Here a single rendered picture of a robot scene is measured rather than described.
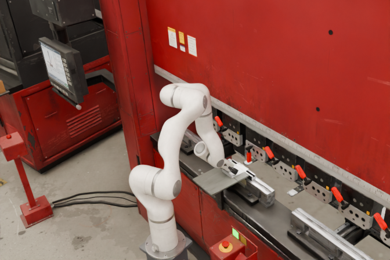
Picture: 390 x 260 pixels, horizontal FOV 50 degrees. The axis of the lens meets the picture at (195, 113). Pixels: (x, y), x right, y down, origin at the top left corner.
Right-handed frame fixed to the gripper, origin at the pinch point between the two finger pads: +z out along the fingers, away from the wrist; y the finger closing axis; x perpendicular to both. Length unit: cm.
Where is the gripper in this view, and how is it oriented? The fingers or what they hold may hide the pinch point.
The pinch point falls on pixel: (231, 169)
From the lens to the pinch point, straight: 238.8
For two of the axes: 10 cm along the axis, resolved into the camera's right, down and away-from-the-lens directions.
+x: -5.6, 8.3, -0.5
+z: 5.8, 4.4, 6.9
